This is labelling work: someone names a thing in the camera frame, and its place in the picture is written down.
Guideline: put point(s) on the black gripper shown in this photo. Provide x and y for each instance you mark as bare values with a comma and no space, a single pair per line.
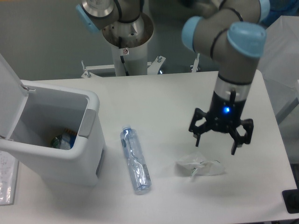
224,116

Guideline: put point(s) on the white push-button trash can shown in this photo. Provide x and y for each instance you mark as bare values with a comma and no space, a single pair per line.
53,130

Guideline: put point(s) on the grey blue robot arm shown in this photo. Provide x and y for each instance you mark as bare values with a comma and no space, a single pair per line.
232,37

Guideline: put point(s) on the trash inside can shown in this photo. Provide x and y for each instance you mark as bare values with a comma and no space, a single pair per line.
64,141

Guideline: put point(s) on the crumpled white plastic wrapper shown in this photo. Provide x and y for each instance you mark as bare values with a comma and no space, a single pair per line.
194,165

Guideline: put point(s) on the white covered side table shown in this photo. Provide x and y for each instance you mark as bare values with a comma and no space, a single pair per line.
280,69

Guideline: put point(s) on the crushed clear plastic bottle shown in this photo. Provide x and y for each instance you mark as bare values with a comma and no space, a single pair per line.
137,167

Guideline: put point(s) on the black device at edge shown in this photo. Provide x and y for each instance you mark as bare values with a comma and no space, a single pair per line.
291,200

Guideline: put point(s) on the blue bag in background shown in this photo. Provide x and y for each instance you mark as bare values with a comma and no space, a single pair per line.
275,14

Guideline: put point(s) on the laminated paper sheet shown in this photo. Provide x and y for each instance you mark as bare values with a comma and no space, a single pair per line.
8,178

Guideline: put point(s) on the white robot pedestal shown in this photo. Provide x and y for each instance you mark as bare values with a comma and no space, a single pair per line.
129,46

